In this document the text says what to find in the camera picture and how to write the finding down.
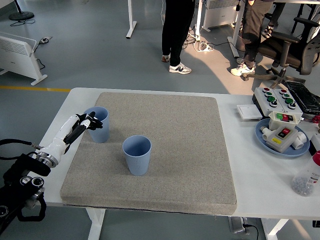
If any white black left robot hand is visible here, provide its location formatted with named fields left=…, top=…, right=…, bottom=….
left=39, top=111, right=104, bottom=161

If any blue ribbed plastic cup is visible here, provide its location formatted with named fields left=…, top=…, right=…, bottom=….
left=122, top=135, right=153, bottom=177
left=83, top=106, right=111, bottom=144

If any white push-button control box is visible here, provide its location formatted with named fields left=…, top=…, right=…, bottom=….
left=272, top=87, right=304, bottom=116
left=251, top=87, right=286, bottom=115

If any white table leg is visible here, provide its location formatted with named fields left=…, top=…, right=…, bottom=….
left=261, top=218, right=290, bottom=240
left=86, top=207, right=106, bottom=240

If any white panel heater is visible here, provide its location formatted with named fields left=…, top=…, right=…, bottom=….
left=0, top=31, right=48, bottom=87
left=201, top=0, right=241, bottom=31

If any grey-brown speckled mat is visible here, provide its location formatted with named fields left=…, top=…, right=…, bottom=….
left=59, top=91, right=238, bottom=216

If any black round stand base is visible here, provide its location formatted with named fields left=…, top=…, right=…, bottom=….
left=9, top=0, right=35, bottom=21

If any white desk leg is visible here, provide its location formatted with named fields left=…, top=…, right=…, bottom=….
left=125, top=0, right=138, bottom=39
left=227, top=0, right=246, bottom=59

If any person in black trousers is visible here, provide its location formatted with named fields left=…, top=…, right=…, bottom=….
left=161, top=0, right=196, bottom=75

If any grey power strip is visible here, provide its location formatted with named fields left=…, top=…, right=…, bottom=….
left=228, top=216, right=251, bottom=235

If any blue round plate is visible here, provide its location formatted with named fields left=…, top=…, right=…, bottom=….
left=254, top=118, right=311, bottom=159

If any small white pipe fitting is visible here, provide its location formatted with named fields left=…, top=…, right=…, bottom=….
left=261, top=126, right=272, bottom=141

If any person in brown trousers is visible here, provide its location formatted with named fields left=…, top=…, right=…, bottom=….
left=229, top=0, right=275, bottom=77

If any large white pipe fitting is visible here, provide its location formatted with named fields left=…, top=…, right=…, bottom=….
left=291, top=130, right=308, bottom=150

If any black office chair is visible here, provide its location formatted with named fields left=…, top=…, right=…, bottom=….
left=241, top=16, right=320, bottom=90

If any seated person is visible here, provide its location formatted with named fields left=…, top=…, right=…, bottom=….
left=262, top=0, right=286, bottom=39

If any black foil-wrapped pad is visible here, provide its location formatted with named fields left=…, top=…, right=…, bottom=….
left=284, top=80, right=320, bottom=116

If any clear bottle with red cap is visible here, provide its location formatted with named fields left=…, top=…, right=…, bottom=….
left=290, top=150, right=320, bottom=198

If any white wall switch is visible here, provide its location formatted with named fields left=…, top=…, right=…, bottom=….
left=236, top=104, right=263, bottom=121

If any white green-red button switch box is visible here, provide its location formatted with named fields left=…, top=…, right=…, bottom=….
left=267, top=111, right=303, bottom=131

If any grey red-black button switch box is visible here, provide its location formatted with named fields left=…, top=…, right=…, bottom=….
left=265, top=125, right=299, bottom=153

